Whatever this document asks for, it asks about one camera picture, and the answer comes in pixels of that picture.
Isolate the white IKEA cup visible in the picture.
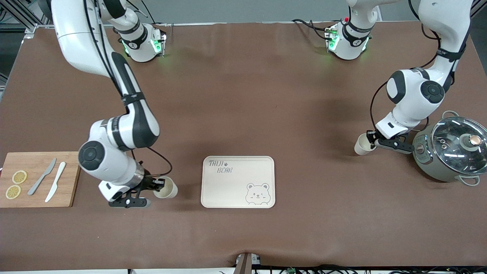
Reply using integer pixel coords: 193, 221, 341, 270
354, 133, 377, 156
153, 176, 178, 199

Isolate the wooden cutting board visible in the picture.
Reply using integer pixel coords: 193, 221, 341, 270
0, 151, 84, 208

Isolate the grey-green electric cooking pot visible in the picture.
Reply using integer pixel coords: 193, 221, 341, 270
412, 110, 487, 187

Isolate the white plastic knife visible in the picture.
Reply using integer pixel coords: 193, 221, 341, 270
45, 161, 67, 203

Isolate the glass pot lid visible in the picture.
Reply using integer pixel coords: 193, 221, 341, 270
431, 116, 487, 170

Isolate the beige bear print tray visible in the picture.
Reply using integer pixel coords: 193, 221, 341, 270
201, 156, 275, 209

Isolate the grey plastic knife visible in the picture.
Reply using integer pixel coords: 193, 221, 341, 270
27, 158, 57, 196

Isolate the brown table cover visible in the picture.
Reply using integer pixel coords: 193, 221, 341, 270
0, 21, 487, 271

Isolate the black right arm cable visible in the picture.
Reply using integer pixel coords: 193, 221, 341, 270
82, 0, 173, 180

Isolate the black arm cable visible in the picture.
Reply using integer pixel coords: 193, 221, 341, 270
82, 0, 173, 180
371, 0, 457, 134

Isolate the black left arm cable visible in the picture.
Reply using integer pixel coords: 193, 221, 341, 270
371, 0, 457, 134

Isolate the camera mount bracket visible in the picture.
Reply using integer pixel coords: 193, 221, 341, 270
235, 252, 261, 274

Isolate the black base cable bundle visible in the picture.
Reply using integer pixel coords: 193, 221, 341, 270
292, 18, 336, 41

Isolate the aluminium frame profile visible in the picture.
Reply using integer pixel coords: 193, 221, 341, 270
470, 0, 487, 18
0, 0, 54, 35

